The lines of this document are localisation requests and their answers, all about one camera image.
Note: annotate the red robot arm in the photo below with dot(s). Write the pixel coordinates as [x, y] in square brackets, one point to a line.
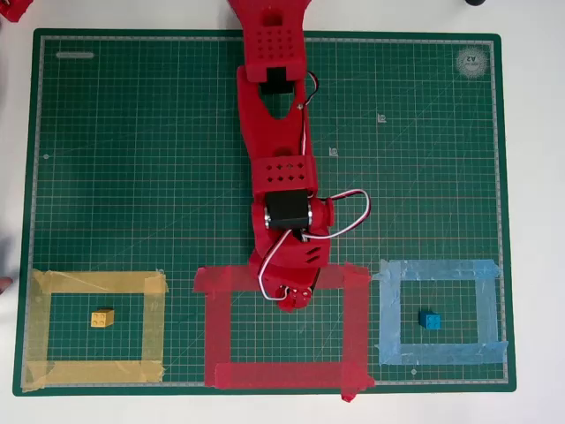
[265, 141]

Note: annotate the yellow cube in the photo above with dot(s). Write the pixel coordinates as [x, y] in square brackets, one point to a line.
[102, 319]

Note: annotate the green cutting mat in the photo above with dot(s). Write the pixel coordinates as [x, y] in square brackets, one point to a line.
[132, 176]

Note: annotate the yellow tape square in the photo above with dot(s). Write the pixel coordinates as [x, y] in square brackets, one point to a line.
[97, 374]

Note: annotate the blue cube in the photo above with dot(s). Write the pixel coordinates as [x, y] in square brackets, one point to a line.
[430, 320]

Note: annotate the red tape square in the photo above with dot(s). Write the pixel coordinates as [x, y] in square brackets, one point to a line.
[282, 375]

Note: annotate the blue tape square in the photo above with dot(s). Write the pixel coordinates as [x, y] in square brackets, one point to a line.
[441, 353]

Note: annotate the small black knob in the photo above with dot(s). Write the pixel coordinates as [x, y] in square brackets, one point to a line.
[474, 2]

